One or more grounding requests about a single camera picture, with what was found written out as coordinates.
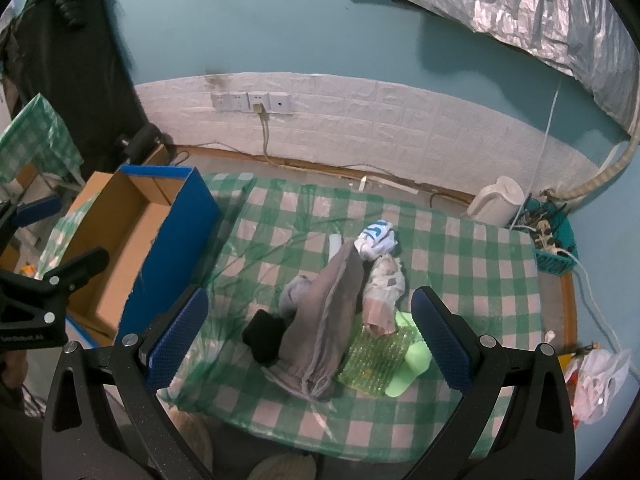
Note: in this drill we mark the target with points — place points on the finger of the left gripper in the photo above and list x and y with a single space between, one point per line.
36 211
78 271

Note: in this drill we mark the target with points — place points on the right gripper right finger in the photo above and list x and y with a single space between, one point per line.
536 438

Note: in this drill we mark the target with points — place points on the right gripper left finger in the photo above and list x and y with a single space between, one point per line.
80 438

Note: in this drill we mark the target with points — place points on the light green cloth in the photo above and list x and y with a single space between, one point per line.
416 361

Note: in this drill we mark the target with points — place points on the black sock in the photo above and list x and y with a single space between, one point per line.
263 335

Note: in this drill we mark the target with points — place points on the grey blue sock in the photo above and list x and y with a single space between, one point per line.
291 294

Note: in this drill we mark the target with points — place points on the beige white patterned cloth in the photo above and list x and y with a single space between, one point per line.
385 285

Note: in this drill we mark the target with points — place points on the grey trousers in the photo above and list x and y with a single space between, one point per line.
317 336

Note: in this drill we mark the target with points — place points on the white blue sock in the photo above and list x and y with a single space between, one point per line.
376 240

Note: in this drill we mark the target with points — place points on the white plastic bag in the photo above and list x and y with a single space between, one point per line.
593 380

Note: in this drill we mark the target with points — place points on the blue edged cardboard box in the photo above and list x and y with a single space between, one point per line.
154 222

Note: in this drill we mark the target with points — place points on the black cylindrical device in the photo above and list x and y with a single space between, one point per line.
137 149

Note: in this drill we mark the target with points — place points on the teal basket with power strip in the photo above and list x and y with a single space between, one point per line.
549 227

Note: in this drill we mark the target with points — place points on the green checkered tablecloth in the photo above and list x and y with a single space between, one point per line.
386 399

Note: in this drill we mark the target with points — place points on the white electric kettle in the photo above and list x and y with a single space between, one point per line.
498 203

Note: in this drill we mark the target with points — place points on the silver foil curtain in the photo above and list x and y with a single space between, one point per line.
584 39

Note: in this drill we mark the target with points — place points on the white plug with cable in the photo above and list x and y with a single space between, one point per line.
262 115

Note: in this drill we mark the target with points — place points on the white wall socket strip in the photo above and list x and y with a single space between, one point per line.
252 102

